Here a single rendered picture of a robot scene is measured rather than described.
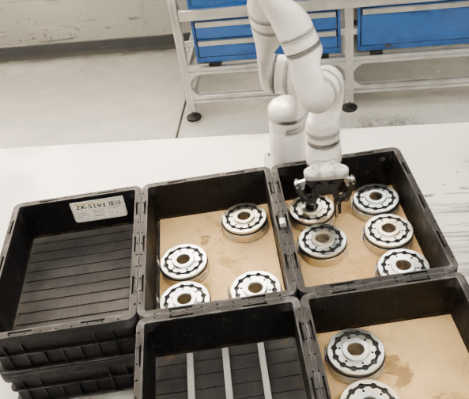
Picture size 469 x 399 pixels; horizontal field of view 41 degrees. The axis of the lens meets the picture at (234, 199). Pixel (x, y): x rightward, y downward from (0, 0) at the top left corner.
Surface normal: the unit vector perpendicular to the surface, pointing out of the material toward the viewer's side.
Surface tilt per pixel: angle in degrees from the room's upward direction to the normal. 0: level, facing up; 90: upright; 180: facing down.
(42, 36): 90
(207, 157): 0
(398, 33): 90
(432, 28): 90
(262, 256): 0
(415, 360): 0
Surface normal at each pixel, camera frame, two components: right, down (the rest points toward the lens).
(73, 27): -0.07, 0.65
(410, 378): -0.12, -0.76
